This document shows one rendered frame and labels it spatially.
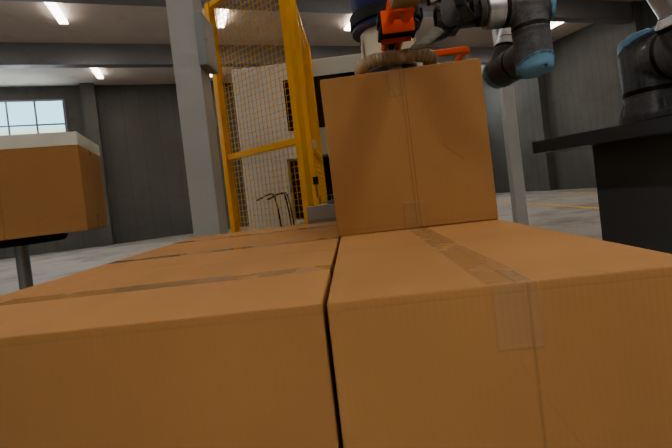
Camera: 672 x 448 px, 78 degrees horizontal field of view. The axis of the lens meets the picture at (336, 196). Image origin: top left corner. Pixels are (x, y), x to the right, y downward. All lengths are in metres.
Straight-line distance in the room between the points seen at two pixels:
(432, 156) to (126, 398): 0.81
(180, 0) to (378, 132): 1.95
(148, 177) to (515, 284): 11.37
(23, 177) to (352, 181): 1.37
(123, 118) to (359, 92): 11.02
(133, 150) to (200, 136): 9.26
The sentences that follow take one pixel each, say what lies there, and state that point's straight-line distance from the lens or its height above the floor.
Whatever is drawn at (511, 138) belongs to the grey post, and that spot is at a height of 1.01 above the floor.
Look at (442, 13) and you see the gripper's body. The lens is 1.17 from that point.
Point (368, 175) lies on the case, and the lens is 1.04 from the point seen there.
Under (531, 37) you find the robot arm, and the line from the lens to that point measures 1.19.
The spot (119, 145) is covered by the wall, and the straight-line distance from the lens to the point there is 11.83.
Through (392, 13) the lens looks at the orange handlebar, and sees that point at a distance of 1.06.
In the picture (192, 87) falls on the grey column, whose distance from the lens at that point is 2.62.
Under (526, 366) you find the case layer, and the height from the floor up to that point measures 0.46.
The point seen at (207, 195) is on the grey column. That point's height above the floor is 0.72.
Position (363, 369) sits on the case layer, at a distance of 0.47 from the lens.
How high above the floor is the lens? 0.66
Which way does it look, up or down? 1 degrees down
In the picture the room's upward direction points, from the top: 7 degrees counter-clockwise
